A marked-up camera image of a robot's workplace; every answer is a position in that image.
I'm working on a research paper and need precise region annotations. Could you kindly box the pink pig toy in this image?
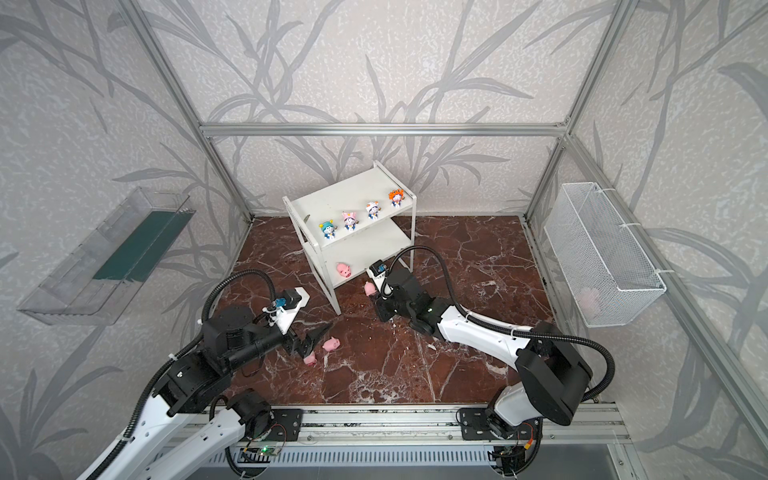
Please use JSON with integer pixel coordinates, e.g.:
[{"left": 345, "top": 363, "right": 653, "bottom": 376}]
[
  {"left": 364, "top": 282, "right": 378, "bottom": 296},
  {"left": 336, "top": 262, "right": 352, "bottom": 278},
  {"left": 303, "top": 352, "right": 317, "bottom": 366},
  {"left": 322, "top": 337, "right": 340, "bottom": 352}
]

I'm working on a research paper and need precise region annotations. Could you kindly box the pink hat blue figurine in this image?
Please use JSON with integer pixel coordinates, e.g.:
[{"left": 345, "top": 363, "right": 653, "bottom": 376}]
[{"left": 342, "top": 211, "right": 358, "bottom": 231}]

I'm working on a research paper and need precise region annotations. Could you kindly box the white blue round figurine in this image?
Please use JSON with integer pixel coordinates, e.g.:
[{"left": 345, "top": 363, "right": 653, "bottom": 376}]
[{"left": 365, "top": 201, "right": 380, "bottom": 220}]

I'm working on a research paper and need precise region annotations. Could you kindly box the teal blue cat figurine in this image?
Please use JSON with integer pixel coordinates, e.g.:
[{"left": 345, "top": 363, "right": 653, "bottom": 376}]
[{"left": 319, "top": 220, "right": 337, "bottom": 239}]

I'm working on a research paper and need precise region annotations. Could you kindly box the orange blue figurine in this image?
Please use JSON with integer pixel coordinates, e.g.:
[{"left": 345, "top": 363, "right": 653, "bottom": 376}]
[{"left": 388, "top": 189, "right": 406, "bottom": 208}]

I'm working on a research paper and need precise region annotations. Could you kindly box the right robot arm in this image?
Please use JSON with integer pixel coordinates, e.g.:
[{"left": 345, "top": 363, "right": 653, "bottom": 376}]
[{"left": 366, "top": 262, "right": 592, "bottom": 438}]

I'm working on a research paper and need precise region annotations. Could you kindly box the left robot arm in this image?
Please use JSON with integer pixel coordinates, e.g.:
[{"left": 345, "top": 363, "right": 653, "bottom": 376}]
[{"left": 82, "top": 289, "right": 331, "bottom": 479}]

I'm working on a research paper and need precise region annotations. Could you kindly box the white two-tier metal shelf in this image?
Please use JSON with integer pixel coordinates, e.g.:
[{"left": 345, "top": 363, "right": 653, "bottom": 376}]
[{"left": 283, "top": 162, "right": 417, "bottom": 314}]

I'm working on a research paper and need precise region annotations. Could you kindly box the green circuit board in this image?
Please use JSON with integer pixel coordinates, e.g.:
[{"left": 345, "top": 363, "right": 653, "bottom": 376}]
[{"left": 241, "top": 445, "right": 283, "bottom": 462}]

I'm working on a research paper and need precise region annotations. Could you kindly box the pink toy in basket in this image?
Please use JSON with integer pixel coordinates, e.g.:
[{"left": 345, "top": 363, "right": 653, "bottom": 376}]
[{"left": 576, "top": 287, "right": 602, "bottom": 320}]

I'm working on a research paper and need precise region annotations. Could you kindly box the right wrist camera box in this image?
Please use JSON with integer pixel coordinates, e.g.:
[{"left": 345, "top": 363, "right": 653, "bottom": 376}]
[{"left": 366, "top": 260, "right": 388, "bottom": 294}]

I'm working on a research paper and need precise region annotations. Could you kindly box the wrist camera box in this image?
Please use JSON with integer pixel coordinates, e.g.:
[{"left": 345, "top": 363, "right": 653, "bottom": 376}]
[
  {"left": 366, "top": 260, "right": 388, "bottom": 294},
  {"left": 262, "top": 287, "right": 310, "bottom": 335}
]

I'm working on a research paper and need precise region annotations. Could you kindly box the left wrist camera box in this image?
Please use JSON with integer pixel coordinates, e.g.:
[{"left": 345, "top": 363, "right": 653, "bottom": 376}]
[{"left": 262, "top": 287, "right": 310, "bottom": 335}]

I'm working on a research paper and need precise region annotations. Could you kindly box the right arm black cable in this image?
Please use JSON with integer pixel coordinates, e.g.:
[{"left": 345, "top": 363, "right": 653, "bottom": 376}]
[{"left": 380, "top": 244, "right": 616, "bottom": 402}]

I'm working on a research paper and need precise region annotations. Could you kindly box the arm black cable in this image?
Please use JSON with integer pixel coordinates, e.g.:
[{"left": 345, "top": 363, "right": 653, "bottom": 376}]
[
  {"left": 86, "top": 268, "right": 278, "bottom": 480},
  {"left": 380, "top": 244, "right": 616, "bottom": 402}
]

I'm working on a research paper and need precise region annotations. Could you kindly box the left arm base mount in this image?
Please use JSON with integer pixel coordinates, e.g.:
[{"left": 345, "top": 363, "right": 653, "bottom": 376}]
[{"left": 224, "top": 390, "right": 304, "bottom": 479}]

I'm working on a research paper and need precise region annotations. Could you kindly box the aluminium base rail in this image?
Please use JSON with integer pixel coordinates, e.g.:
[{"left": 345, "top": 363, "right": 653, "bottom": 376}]
[{"left": 267, "top": 403, "right": 647, "bottom": 479}]

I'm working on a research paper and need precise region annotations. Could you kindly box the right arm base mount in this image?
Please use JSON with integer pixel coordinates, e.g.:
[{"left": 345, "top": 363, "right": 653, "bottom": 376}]
[{"left": 455, "top": 407, "right": 543, "bottom": 479}]

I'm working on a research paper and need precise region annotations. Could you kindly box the white wire mesh basket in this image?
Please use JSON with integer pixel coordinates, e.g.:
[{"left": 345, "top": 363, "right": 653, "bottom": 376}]
[{"left": 544, "top": 182, "right": 667, "bottom": 328}]

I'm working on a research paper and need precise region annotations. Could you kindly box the clear plastic wall bin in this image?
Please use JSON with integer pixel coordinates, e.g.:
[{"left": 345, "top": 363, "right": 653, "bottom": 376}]
[{"left": 18, "top": 187, "right": 196, "bottom": 326}]

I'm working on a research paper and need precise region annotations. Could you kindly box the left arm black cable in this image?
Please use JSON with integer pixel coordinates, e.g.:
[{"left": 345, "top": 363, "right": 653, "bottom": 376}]
[{"left": 86, "top": 268, "right": 278, "bottom": 480}]

